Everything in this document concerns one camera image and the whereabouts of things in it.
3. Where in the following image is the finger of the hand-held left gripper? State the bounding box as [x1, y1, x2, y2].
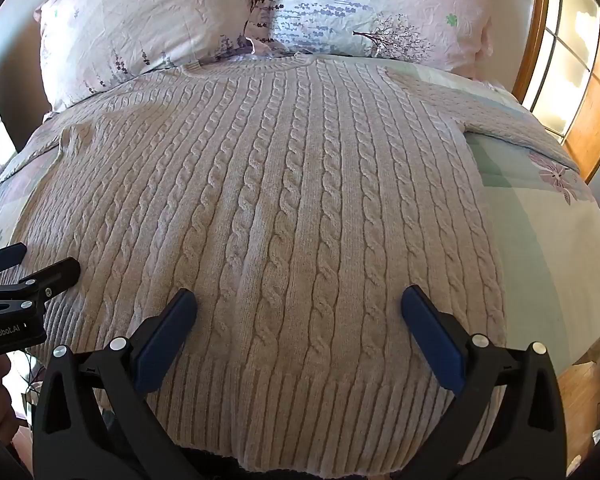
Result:
[0, 257, 81, 311]
[0, 243, 28, 276]

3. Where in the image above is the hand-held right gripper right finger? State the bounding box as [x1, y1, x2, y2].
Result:
[401, 285, 568, 480]

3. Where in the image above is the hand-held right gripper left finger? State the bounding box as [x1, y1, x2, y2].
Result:
[32, 288, 199, 480]

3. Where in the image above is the beige cable-knit sweater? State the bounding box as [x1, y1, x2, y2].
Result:
[0, 54, 579, 476]

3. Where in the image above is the pastel floral bed sheet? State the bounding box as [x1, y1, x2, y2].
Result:
[0, 53, 600, 376]

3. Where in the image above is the pink floral pillow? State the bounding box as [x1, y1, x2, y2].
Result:
[34, 0, 257, 114]

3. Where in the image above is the wooden framed window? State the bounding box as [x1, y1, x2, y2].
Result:
[522, 0, 600, 184]

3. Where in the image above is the wooden headboard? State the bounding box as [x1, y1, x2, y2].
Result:
[510, 0, 553, 106]

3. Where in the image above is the pink tree print pillow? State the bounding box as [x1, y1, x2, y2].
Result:
[244, 0, 513, 80]

